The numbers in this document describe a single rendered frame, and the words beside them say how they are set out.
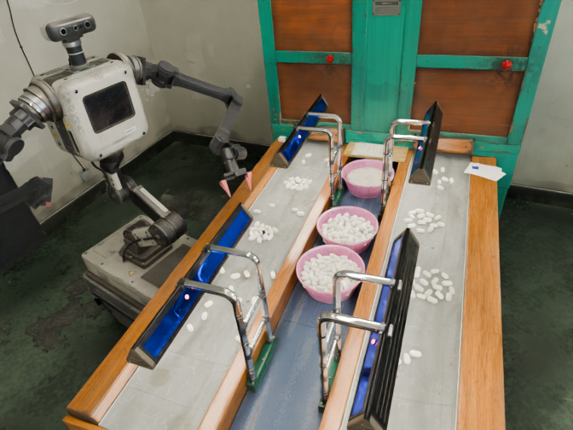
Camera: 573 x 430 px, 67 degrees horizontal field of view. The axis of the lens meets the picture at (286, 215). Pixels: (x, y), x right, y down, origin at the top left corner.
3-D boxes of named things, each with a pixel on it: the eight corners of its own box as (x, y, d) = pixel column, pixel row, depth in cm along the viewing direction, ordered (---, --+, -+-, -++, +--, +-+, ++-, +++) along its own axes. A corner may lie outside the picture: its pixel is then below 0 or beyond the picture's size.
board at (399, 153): (343, 155, 236) (343, 153, 236) (349, 142, 247) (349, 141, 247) (404, 162, 226) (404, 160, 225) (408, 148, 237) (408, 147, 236)
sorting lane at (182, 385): (100, 428, 128) (97, 425, 127) (297, 144, 261) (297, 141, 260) (187, 461, 118) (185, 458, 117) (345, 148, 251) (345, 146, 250)
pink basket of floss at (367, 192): (357, 207, 212) (357, 192, 207) (332, 182, 233) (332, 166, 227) (403, 193, 219) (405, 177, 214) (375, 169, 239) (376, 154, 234)
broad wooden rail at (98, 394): (85, 438, 140) (63, 409, 129) (280, 162, 273) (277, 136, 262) (115, 450, 136) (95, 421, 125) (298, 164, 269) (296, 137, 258)
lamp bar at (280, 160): (269, 167, 179) (268, 152, 175) (314, 107, 225) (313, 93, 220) (287, 169, 176) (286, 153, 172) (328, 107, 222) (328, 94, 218)
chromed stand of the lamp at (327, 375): (318, 412, 131) (311, 316, 104) (335, 357, 146) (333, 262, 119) (380, 432, 125) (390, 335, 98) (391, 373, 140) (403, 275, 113)
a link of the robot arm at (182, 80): (230, 101, 232) (239, 87, 226) (236, 118, 224) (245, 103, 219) (149, 75, 204) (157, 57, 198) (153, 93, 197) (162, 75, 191)
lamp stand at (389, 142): (377, 222, 202) (382, 136, 176) (384, 198, 217) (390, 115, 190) (419, 228, 196) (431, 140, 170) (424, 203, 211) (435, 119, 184)
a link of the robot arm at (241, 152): (208, 147, 193) (217, 133, 189) (226, 145, 202) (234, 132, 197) (222, 166, 190) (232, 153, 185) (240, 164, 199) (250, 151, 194)
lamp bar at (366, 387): (345, 432, 90) (345, 414, 86) (393, 242, 136) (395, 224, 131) (384, 444, 87) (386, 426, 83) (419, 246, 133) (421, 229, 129)
